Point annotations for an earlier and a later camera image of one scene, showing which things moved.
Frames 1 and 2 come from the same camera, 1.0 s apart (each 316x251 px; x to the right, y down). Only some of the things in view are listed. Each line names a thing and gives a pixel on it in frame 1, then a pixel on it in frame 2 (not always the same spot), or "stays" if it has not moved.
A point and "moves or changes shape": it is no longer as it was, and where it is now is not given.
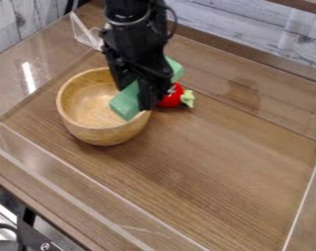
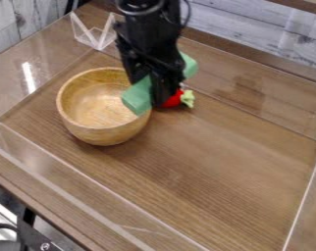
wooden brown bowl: [86, 111] stays
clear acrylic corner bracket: [88, 36] stays
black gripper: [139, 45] -> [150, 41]
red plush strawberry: [177, 96] stays
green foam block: [124, 102] moves or changes shape
